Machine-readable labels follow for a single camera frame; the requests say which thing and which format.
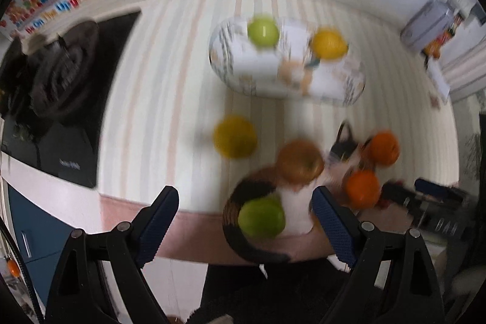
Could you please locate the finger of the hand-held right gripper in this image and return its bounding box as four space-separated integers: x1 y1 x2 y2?
415 178 462 196
382 183 418 211

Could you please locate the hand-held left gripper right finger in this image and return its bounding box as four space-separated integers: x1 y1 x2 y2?
311 185 447 324

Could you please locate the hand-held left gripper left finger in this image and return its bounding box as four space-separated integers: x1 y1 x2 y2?
46 185 180 324

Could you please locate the orange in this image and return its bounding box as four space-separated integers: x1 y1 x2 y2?
368 131 400 166
345 170 381 209

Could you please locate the green apple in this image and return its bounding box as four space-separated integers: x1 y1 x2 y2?
248 16 281 47
238 195 285 238

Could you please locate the red apple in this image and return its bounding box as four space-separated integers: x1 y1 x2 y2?
275 140 325 184

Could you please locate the yellow lemon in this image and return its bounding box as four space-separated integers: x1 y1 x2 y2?
311 29 349 61
213 116 258 158

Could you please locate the white patterned oval plate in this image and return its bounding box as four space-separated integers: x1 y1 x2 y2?
209 16 367 107

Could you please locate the dark clothing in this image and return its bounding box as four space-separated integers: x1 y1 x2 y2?
190 257 354 324

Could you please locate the white paper sheet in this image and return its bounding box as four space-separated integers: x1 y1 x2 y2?
425 58 451 97

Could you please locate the black glass gas stove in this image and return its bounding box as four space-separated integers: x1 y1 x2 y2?
0 9 142 190

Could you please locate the blue cabinet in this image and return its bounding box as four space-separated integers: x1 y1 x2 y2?
8 183 65 305

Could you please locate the striped cat-print mat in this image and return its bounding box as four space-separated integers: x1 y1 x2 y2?
97 0 456 266

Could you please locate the orange packet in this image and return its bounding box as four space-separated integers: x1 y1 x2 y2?
423 29 456 59

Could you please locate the black stove burner grate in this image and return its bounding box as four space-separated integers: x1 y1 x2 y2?
30 20 100 123

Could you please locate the dark pan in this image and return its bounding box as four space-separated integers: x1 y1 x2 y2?
0 37 35 120

